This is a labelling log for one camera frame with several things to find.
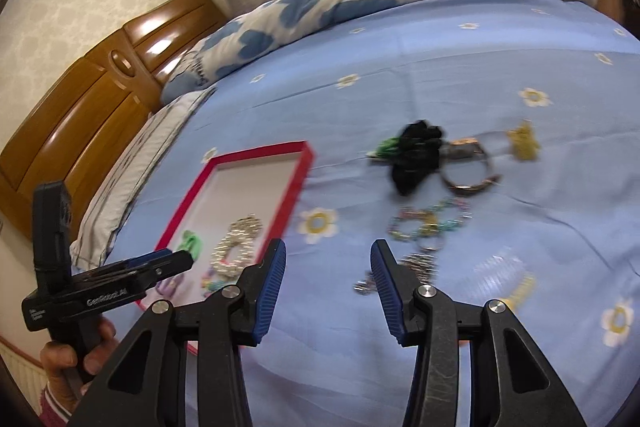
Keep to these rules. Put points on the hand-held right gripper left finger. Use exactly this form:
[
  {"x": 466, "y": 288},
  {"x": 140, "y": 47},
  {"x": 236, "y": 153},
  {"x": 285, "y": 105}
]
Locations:
[{"x": 267, "y": 292}]

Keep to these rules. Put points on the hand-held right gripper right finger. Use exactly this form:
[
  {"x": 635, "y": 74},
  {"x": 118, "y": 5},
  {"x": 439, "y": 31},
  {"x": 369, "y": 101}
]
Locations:
[{"x": 387, "y": 294}]

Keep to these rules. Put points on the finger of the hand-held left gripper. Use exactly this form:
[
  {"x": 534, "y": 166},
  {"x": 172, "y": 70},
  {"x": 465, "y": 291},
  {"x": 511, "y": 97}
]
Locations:
[
  {"x": 142, "y": 258},
  {"x": 172, "y": 263}
]

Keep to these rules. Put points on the small sparkly hair clip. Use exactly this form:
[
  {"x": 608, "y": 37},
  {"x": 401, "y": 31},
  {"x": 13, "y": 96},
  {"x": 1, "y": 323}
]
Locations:
[{"x": 425, "y": 220}]

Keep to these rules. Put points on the red shallow box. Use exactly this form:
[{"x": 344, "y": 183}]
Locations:
[{"x": 250, "y": 187}]

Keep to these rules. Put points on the clear comb with hearts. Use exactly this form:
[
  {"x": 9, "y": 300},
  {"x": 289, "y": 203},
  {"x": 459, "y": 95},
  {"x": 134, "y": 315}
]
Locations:
[{"x": 500, "y": 272}]

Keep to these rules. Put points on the black scrunchie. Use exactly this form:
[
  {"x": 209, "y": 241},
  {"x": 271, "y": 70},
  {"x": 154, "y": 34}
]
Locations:
[{"x": 415, "y": 157}]

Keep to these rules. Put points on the yellow hair clip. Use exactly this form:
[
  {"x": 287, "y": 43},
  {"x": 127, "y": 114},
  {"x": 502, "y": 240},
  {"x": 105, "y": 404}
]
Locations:
[{"x": 522, "y": 142}]

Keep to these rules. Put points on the person's left forearm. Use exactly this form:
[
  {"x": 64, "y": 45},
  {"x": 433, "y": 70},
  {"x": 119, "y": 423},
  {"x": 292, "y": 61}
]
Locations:
[{"x": 55, "y": 411}]

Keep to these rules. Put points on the person's left hand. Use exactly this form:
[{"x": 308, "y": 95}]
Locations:
[{"x": 57, "y": 362}]

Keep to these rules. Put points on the grey striped pillow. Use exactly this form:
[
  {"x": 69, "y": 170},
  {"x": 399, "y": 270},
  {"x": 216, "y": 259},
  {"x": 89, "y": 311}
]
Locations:
[{"x": 125, "y": 187}]

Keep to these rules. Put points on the blue flowered bed sheet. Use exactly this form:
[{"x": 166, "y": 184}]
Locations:
[{"x": 325, "y": 357}]

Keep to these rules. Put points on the wooden headboard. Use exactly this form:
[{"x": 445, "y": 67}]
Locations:
[{"x": 75, "y": 117}]

